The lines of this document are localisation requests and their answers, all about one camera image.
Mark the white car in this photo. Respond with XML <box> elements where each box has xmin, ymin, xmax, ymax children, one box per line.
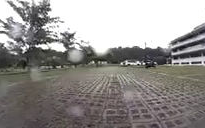
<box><xmin>121</xmin><ymin>59</ymin><xmax>142</xmax><ymax>67</ymax></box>

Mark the distant wooded hill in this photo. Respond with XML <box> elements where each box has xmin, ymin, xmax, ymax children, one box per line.
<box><xmin>89</xmin><ymin>45</ymin><xmax>171</xmax><ymax>66</ymax></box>

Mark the grass block paver ground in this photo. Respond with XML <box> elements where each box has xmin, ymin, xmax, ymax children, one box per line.
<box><xmin>0</xmin><ymin>71</ymin><xmax>205</xmax><ymax>128</ymax></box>

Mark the dark car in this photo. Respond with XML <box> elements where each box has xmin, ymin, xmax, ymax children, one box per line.
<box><xmin>144</xmin><ymin>59</ymin><xmax>158</xmax><ymax>69</ymax></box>

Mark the tall leafy tree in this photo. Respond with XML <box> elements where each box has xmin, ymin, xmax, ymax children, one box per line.
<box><xmin>0</xmin><ymin>0</ymin><xmax>65</xmax><ymax>69</ymax></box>

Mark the row of trees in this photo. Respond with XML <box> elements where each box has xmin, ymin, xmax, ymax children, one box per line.
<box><xmin>0</xmin><ymin>29</ymin><xmax>101</xmax><ymax>70</ymax></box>

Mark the white multi-storey building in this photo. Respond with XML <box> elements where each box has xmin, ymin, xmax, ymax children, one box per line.
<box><xmin>167</xmin><ymin>2</ymin><xmax>205</xmax><ymax>66</ymax></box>

